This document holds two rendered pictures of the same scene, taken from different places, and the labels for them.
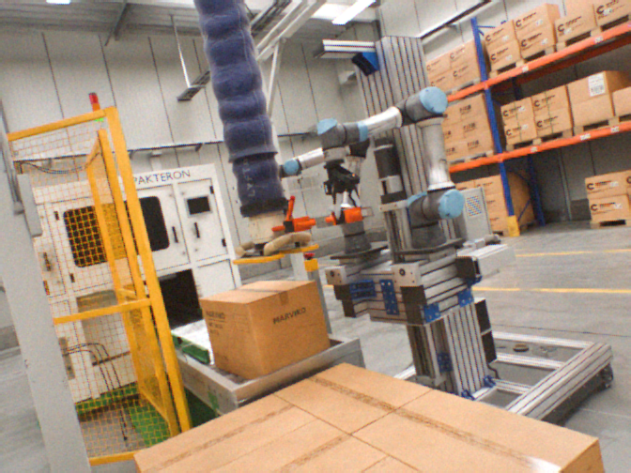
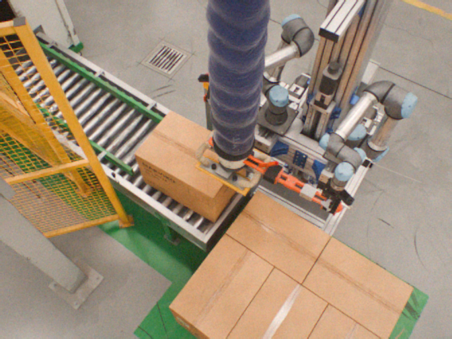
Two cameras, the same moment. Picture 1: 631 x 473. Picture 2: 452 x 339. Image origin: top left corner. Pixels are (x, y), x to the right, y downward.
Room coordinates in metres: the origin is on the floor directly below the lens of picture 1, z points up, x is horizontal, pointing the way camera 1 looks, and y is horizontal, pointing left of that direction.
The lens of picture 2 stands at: (1.03, 0.73, 3.32)
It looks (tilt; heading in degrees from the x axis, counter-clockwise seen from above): 61 degrees down; 337
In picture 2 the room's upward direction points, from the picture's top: straight up
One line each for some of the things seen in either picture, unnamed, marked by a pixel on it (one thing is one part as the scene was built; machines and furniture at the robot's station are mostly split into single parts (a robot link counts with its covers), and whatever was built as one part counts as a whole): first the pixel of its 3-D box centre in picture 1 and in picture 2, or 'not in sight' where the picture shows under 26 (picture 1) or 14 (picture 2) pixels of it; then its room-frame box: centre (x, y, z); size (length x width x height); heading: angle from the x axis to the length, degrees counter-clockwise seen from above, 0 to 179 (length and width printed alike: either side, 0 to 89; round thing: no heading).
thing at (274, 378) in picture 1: (301, 367); (235, 204); (2.15, 0.20, 0.58); 0.70 x 0.03 x 0.06; 121
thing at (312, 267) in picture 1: (327, 335); (211, 122); (2.90, 0.07, 0.50); 0.07 x 0.07 x 1.00; 31
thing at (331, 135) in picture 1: (330, 134); (343, 173); (1.69, -0.13, 1.55); 0.09 x 0.08 x 0.11; 116
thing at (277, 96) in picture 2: (351, 220); (278, 98); (2.43, -0.20, 1.20); 0.13 x 0.12 x 0.14; 2
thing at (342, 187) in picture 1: (336, 177); (333, 189); (1.70, -0.12, 1.39); 0.09 x 0.08 x 0.12; 33
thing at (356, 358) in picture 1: (306, 388); (235, 210); (2.15, 0.20, 0.48); 0.70 x 0.03 x 0.15; 121
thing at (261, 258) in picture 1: (255, 255); (224, 173); (2.12, 0.29, 1.15); 0.34 x 0.10 x 0.05; 35
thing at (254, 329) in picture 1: (263, 326); (192, 167); (2.44, 0.38, 0.75); 0.60 x 0.40 x 0.40; 35
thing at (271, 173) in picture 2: (297, 224); (272, 172); (1.97, 0.07, 1.25); 0.10 x 0.08 x 0.06; 125
